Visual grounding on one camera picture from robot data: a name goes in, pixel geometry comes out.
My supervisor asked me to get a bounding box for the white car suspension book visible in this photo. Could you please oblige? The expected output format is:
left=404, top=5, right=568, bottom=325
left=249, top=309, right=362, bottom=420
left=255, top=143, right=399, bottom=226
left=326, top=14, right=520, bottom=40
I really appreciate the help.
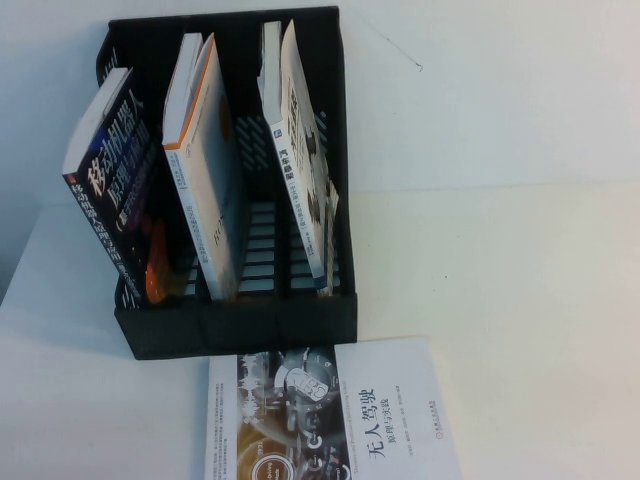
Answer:
left=255, top=20, right=342, bottom=297

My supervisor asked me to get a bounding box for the black plastic book stand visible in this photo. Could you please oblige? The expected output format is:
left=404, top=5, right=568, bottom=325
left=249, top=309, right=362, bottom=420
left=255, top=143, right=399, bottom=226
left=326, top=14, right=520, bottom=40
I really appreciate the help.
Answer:
left=93, top=4, right=360, bottom=361

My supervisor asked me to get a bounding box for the white book with orange trim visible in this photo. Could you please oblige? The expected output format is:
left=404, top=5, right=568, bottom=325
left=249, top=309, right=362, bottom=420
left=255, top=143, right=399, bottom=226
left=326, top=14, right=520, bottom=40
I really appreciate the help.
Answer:
left=160, top=31, right=249, bottom=301

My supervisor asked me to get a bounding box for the white autonomous driving book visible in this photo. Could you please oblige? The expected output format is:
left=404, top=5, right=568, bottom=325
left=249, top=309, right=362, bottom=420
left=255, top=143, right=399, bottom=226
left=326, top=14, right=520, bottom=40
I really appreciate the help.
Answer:
left=202, top=335, right=464, bottom=480

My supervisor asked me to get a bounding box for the dark blue robotics book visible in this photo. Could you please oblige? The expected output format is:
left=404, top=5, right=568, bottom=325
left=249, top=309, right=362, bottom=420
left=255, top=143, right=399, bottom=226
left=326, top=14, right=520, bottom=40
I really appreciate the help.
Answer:
left=62, top=67, right=174, bottom=307

